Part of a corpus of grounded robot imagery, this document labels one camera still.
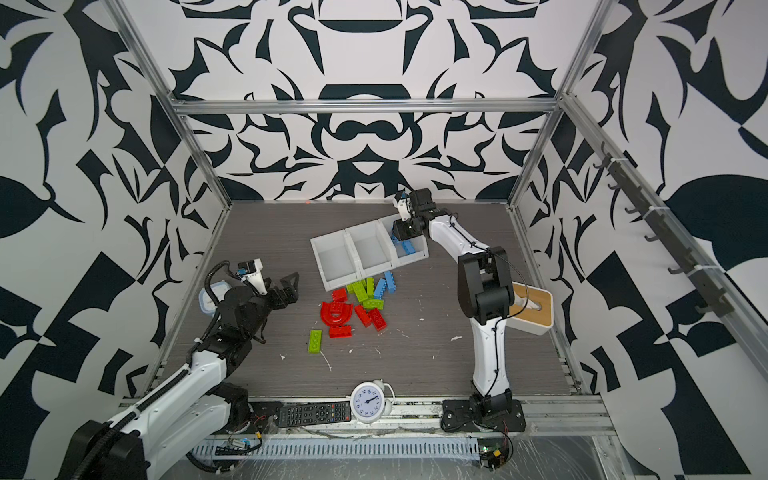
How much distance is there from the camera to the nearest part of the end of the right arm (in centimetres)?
76

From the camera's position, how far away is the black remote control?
74 cm

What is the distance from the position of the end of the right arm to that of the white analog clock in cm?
41

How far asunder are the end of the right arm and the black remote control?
476mm
